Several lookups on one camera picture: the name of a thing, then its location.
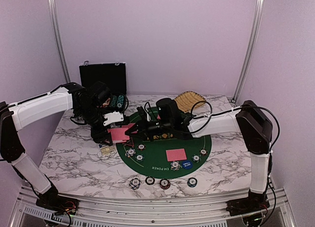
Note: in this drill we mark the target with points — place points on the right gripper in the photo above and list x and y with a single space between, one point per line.
142 127

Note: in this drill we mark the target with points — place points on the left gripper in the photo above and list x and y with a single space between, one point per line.
98 135

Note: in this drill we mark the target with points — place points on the dealt card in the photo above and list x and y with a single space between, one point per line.
176 155

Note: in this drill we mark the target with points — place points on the placed hundred chip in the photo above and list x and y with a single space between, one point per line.
203 152
141 147

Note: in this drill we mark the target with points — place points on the placed ten chips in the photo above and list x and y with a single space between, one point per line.
175 165
130 152

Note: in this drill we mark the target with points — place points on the placed fifty chip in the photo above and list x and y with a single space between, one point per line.
140 157
196 158

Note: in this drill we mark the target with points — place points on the blue small blind button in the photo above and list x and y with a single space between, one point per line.
187 164

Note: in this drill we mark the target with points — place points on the red-backed playing card deck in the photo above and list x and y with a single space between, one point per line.
118 135

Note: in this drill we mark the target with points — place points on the triangular all-in button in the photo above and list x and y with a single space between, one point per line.
129 143

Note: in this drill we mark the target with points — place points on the hundred chip front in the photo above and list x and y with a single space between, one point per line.
150 180

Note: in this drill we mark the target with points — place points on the green fifty chip stack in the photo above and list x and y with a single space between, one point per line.
192 182

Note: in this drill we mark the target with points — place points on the blue ten chip stack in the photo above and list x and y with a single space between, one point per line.
135 183

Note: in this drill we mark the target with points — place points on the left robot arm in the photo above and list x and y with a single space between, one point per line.
71 96

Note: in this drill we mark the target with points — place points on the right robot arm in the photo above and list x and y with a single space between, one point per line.
248 119

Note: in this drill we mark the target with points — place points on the card deck in case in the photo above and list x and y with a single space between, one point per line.
106 102

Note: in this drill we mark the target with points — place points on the green chip row in case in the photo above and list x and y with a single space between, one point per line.
113 101

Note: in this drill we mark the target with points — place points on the woven bamboo tray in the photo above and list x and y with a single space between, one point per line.
186 100

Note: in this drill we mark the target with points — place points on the teal chip row in case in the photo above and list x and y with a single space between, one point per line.
120 101

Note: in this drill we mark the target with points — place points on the round green poker mat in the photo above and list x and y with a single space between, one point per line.
155 163

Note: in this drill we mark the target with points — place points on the black poker chip case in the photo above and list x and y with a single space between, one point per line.
111 74

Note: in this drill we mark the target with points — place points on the blue gold card box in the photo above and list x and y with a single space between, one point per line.
106 149

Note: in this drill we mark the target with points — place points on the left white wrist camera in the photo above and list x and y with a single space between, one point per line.
112 117

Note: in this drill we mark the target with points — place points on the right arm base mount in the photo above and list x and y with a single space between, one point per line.
245 205

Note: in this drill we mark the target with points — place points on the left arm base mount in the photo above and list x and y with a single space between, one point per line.
60 205

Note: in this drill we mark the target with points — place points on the left aluminium frame post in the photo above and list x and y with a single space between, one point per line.
58 39

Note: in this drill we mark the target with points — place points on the aluminium frame post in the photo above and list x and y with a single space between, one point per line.
58 39
250 48

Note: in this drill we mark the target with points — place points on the front aluminium rail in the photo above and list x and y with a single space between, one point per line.
193 211

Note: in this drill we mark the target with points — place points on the right aluminium frame post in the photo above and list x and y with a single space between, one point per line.
250 48

